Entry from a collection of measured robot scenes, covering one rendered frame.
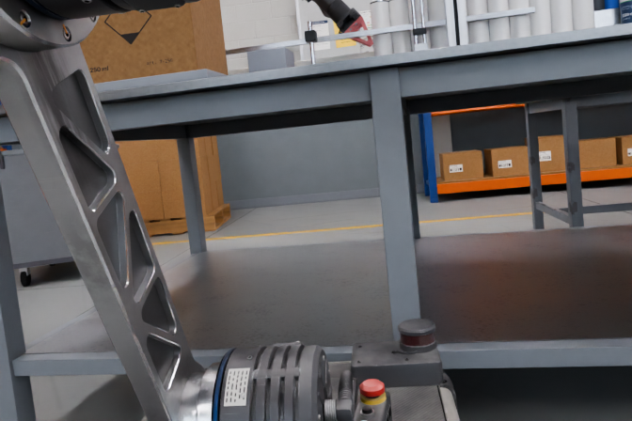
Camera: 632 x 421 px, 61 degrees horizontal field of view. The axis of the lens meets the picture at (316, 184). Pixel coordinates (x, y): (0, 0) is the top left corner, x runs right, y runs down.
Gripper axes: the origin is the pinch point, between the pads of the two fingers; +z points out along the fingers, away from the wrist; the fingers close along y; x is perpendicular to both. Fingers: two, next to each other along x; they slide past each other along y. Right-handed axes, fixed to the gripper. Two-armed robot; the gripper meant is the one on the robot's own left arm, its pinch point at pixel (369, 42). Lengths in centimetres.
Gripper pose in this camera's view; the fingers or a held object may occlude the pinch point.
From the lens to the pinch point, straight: 155.1
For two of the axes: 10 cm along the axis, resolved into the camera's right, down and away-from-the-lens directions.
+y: 1.8, -1.1, 9.8
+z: 6.9, 7.2, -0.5
